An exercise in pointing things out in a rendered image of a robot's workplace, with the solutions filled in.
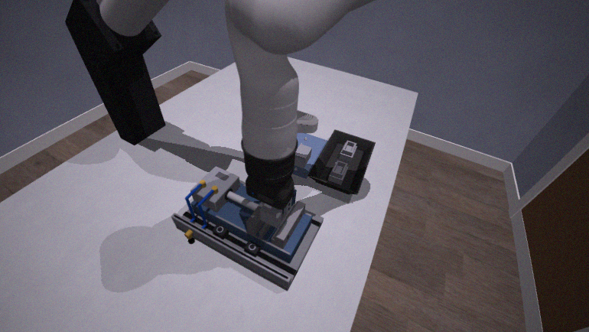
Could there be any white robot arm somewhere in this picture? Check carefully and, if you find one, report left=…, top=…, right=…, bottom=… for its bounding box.
left=96, top=0, right=375, bottom=128

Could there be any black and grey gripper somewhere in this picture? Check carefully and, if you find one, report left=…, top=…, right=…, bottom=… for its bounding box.
left=241, top=111, right=318, bottom=215

